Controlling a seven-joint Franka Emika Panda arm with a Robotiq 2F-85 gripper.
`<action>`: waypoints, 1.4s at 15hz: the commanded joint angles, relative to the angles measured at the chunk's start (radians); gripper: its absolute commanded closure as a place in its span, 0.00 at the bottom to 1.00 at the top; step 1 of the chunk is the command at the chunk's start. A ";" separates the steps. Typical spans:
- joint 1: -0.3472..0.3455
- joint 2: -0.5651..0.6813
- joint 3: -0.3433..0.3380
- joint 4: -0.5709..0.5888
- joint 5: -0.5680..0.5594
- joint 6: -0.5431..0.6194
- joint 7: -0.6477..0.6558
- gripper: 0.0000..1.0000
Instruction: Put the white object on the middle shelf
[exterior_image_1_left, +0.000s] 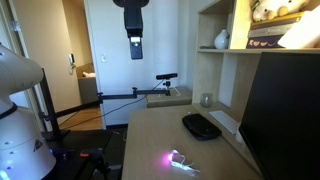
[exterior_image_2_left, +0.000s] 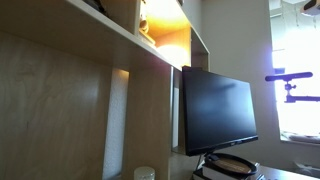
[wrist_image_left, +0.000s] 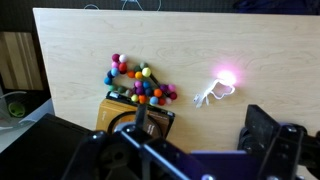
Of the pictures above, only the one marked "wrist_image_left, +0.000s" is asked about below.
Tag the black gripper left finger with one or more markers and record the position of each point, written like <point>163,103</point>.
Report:
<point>110,156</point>

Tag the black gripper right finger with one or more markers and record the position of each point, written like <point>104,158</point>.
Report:
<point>261,128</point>

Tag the green round object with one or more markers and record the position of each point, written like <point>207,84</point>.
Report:
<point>16,109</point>

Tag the black computer monitor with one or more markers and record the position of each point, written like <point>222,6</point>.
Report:
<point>40,150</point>

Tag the colourful felt ball trivet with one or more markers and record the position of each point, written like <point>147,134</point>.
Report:
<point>138,84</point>

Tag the blue fabric item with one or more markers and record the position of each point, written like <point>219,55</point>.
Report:
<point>276,5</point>

